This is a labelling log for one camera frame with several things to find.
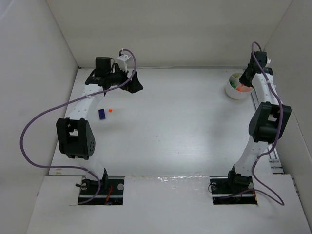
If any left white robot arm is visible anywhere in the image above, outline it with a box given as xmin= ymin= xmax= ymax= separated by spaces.
xmin=56 ymin=54 xmax=143 ymax=186

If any white divided round container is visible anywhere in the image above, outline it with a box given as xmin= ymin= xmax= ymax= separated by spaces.
xmin=225 ymin=73 xmax=253 ymax=100

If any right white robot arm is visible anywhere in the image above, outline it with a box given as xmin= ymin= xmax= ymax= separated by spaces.
xmin=227 ymin=51 xmax=292 ymax=193

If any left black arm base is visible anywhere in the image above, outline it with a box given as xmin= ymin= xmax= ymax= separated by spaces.
xmin=76 ymin=176 xmax=125 ymax=206

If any purple lego brick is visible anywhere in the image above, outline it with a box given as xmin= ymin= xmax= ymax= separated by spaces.
xmin=98 ymin=109 xmax=106 ymax=120

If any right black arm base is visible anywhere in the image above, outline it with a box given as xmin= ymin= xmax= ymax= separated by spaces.
xmin=208 ymin=176 xmax=258 ymax=205

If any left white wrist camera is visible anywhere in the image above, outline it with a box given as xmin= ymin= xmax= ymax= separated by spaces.
xmin=117 ymin=54 xmax=133 ymax=72

